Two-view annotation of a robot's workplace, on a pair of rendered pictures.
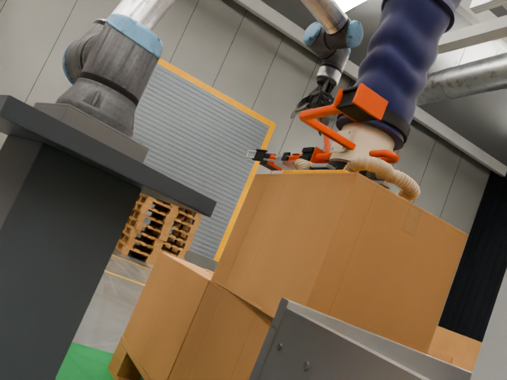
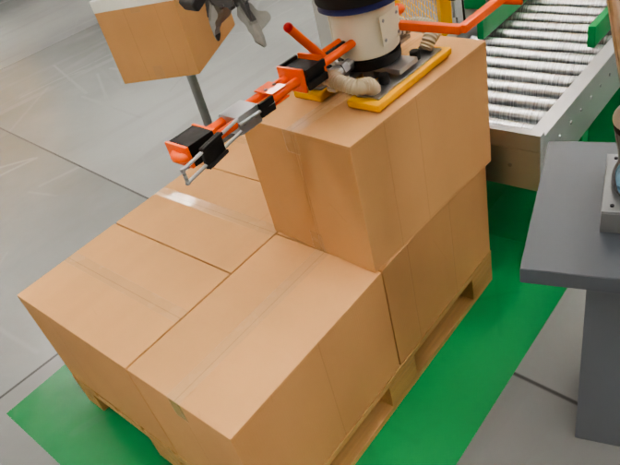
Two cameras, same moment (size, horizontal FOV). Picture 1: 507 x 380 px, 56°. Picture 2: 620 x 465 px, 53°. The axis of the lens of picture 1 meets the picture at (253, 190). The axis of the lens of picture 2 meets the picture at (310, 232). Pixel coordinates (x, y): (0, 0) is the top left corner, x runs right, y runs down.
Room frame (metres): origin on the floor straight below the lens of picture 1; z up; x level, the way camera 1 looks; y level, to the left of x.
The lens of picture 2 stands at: (2.11, 1.17, 1.66)
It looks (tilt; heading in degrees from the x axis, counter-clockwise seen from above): 37 degrees down; 255
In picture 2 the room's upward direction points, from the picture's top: 16 degrees counter-clockwise
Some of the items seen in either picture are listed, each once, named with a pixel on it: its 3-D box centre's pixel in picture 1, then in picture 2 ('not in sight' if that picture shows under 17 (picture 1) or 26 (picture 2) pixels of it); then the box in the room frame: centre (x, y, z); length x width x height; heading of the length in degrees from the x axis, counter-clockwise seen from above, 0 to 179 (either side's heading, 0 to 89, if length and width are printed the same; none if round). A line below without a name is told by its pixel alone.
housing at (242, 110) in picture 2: (286, 162); (240, 117); (1.86, -0.08, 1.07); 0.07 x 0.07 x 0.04; 24
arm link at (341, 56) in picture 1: (335, 57); not in sight; (1.79, -0.10, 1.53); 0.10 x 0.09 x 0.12; 129
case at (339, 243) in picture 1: (324, 259); (375, 140); (1.45, -0.28, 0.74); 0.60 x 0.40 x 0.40; 22
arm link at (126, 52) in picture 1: (123, 57); not in sight; (1.15, 0.43, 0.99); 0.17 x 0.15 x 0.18; 39
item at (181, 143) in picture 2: (271, 162); (193, 145); (1.98, -0.03, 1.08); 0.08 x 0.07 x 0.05; 24
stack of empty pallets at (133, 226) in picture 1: (158, 225); not in sight; (8.66, 1.34, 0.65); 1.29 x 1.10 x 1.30; 22
